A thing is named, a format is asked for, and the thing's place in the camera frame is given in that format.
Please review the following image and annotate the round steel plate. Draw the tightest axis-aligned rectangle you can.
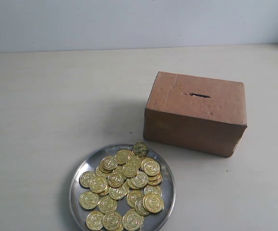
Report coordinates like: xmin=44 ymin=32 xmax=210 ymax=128
xmin=68 ymin=144 xmax=176 ymax=231

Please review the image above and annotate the brown cardboard slotted box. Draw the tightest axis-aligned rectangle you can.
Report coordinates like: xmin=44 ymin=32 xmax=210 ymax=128
xmin=143 ymin=72 xmax=247 ymax=158

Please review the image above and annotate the gold coin top edge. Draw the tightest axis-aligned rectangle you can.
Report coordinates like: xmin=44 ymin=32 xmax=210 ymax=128
xmin=132 ymin=142 xmax=148 ymax=157

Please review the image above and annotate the gold coin edge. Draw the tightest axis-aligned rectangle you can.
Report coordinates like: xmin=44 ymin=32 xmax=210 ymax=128
xmin=102 ymin=211 xmax=122 ymax=231
xmin=132 ymin=142 xmax=148 ymax=157

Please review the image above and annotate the gold coin right stack top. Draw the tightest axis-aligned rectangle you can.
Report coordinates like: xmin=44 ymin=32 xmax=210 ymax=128
xmin=141 ymin=158 xmax=161 ymax=176

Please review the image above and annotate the dark gold coin centre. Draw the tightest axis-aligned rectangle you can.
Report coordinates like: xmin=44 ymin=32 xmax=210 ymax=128
xmin=122 ymin=163 xmax=139 ymax=178

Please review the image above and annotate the gold coin centre upper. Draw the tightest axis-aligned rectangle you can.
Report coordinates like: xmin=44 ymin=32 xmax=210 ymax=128
xmin=130 ymin=171 xmax=149 ymax=188

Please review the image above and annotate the gold coin left upper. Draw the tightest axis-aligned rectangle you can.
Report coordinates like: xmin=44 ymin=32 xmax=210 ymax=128
xmin=89 ymin=177 xmax=108 ymax=194

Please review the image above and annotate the gold coin right middle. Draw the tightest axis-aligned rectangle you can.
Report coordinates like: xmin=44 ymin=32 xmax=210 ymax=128
xmin=126 ymin=190 xmax=144 ymax=208

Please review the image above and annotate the gold coin far left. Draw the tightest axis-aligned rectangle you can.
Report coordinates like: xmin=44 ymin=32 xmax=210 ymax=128
xmin=79 ymin=171 xmax=96 ymax=189

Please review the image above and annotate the gold coin right lower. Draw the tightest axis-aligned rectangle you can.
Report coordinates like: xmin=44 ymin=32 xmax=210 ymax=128
xmin=143 ymin=193 xmax=164 ymax=213

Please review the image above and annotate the gold coin lower centre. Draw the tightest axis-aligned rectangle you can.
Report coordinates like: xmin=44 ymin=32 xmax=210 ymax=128
xmin=98 ymin=195 xmax=117 ymax=214

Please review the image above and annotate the gold coin left lower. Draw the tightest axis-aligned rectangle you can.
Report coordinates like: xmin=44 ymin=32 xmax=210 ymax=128
xmin=78 ymin=191 xmax=100 ymax=210

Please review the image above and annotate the gold coin bottom right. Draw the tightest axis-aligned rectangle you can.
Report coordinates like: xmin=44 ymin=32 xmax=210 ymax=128
xmin=122 ymin=209 xmax=144 ymax=231

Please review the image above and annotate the gold coin bottom edge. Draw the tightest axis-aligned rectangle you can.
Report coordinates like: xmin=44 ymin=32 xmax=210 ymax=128
xmin=102 ymin=211 xmax=122 ymax=231

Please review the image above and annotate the gold coin bottom left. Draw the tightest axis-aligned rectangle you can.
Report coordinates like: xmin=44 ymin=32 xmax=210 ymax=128
xmin=86 ymin=211 xmax=104 ymax=231

